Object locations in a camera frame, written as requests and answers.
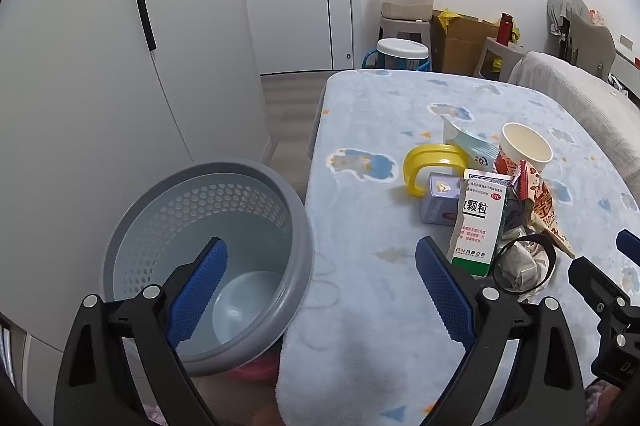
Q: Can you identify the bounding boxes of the red bottle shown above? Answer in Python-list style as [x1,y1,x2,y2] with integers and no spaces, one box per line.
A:
[497,12,515,46]

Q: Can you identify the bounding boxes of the green white medicine box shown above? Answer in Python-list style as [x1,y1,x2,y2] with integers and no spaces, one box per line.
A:
[450,169,515,278]

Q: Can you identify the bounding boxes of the white wardrobe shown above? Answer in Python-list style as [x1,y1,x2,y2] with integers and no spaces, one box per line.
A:
[0,0,273,352]

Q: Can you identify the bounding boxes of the grey perforated waste basket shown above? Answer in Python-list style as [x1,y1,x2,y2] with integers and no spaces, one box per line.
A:
[102,159,315,377]

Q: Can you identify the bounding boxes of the blue white wipes packet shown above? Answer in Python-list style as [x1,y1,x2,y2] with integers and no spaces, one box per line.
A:
[441,115,502,172]

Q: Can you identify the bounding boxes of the beige chair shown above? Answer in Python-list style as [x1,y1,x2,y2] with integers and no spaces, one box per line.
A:
[567,12,617,82]

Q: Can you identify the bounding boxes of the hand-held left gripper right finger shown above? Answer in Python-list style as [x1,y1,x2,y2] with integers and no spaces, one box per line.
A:
[415,236,586,426]

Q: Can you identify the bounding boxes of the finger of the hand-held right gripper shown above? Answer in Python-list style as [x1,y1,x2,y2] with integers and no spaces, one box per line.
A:
[616,230,640,263]
[568,256,633,324]

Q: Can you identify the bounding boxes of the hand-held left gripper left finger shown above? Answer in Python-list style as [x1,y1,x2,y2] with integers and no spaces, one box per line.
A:
[54,237,229,426]

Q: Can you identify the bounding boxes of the black plastic ring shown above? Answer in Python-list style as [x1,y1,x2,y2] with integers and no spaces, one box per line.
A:
[492,233,557,293]

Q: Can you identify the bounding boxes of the white lidded blue bucket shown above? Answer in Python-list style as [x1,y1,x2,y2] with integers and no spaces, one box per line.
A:
[362,37,432,72]

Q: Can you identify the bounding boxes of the grey covered sofa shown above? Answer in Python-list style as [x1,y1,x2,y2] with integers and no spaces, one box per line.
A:
[507,51,640,202]

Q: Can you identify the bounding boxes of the yellow plastic lid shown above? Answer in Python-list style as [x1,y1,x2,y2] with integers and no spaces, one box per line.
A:
[403,143,470,197]

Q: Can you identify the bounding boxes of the cardboard box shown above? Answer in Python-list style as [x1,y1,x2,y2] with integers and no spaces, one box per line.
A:
[431,8,501,77]

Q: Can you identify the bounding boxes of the pink basin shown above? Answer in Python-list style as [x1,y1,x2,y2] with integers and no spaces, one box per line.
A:
[227,348,281,384]

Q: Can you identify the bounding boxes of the blue printed blanket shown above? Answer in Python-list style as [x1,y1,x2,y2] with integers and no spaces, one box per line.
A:
[275,68,640,426]

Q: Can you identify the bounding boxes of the grey plastic stool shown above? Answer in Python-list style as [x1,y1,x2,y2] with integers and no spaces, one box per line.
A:
[377,13,433,52]

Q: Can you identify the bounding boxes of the red printed paper cup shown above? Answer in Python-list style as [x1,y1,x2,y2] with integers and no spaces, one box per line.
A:
[494,122,554,179]

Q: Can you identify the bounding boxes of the purple cartoon box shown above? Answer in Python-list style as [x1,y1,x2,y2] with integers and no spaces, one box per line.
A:
[419,172,468,225]

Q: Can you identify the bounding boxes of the red snack wrapper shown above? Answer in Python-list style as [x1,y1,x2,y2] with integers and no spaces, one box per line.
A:
[511,160,543,202]

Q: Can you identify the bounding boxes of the beige plastic stool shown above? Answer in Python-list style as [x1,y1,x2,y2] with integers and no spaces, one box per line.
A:
[472,37,526,81]

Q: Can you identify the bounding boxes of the beige printed wrapper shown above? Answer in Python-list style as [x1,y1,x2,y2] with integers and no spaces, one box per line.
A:
[530,176,577,259]

